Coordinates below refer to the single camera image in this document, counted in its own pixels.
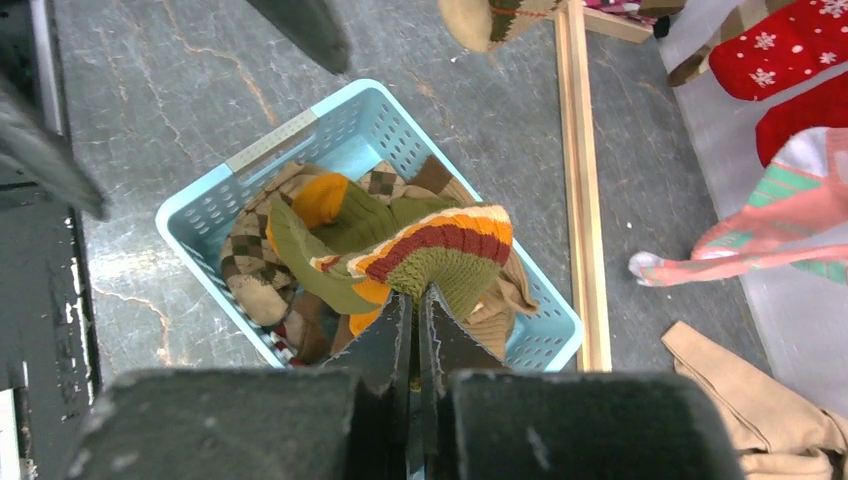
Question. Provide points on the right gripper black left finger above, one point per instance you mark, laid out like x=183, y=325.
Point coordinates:
x=341, y=420

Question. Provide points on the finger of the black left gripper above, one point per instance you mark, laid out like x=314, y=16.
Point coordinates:
x=45, y=157
x=313, y=27

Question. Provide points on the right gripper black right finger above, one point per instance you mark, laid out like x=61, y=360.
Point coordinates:
x=481, y=420

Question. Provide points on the green orange striped sock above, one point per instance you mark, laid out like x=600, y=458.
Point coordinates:
x=331, y=219
x=460, y=250

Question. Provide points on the light blue plastic basket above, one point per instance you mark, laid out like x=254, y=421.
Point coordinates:
x=349, y=132

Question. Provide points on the small argyle sock in basket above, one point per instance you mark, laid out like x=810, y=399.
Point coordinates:
x=261, y=283

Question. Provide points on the beige crumpled cloth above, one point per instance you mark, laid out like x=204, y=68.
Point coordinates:
x=777, y=433

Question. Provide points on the pink camouflage cloth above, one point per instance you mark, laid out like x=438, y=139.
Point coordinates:
x=637, y=9

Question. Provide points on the pink sock with green print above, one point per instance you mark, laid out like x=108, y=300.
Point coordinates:
x=802, y=194

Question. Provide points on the brown cream striped sock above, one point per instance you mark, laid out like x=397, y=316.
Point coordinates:
x=742, y=17

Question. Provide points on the red snowflake sock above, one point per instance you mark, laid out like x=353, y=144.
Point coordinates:
x=790, y=46

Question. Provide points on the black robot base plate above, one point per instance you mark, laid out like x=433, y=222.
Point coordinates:
x=49, y=358

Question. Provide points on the wooden hanger stand frame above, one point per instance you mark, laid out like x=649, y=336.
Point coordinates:
x=588, y=274

